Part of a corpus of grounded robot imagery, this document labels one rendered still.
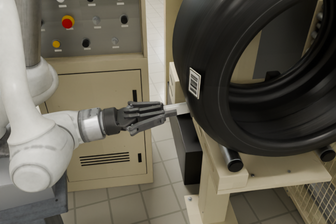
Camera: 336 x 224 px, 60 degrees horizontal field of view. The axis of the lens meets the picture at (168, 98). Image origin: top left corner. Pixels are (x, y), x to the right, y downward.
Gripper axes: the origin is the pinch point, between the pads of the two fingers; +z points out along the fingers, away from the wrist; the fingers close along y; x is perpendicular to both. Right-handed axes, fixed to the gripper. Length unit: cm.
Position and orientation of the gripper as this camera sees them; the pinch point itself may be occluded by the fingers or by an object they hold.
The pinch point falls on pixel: (176, 109)
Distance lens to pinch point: 81.0
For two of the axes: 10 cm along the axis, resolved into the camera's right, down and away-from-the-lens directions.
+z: 9.8, -1.8, 0.4
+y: -1.4, -5.8, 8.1
